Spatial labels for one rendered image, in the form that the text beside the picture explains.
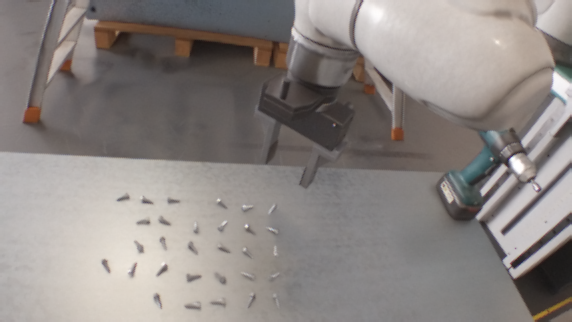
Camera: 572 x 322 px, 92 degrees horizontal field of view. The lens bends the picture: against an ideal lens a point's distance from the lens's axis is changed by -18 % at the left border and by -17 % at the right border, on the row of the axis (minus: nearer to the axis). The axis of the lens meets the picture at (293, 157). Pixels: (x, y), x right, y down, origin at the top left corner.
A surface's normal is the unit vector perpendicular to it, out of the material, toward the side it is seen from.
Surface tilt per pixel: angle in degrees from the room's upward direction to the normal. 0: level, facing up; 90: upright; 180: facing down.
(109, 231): 0
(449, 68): 89
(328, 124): 90
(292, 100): 0
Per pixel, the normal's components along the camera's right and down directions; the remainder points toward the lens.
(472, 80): -0.61, 0.33
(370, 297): 0.22, -0.71
